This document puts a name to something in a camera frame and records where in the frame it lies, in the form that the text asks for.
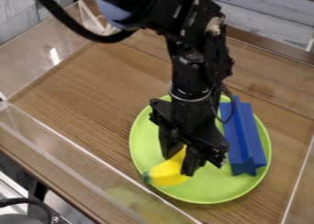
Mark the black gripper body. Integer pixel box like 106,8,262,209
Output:
148,95,232,169

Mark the clear acrylic corner bracket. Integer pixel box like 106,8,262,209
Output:
79,0,121,36

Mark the clear acrylic front wall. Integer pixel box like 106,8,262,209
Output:
0,102,202,224

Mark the green round plate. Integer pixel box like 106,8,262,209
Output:
129,96,273,204

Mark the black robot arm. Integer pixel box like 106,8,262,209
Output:
97,0,234,176

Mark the blue star-shaped block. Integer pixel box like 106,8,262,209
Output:
220,96,268,176

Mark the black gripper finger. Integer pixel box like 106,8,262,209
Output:
158,127,185,160
181,146,206,176

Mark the yellow toy banana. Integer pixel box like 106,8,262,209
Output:
142,149,189,186

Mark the black cable lower left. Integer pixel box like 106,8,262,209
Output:
0,198,63,224

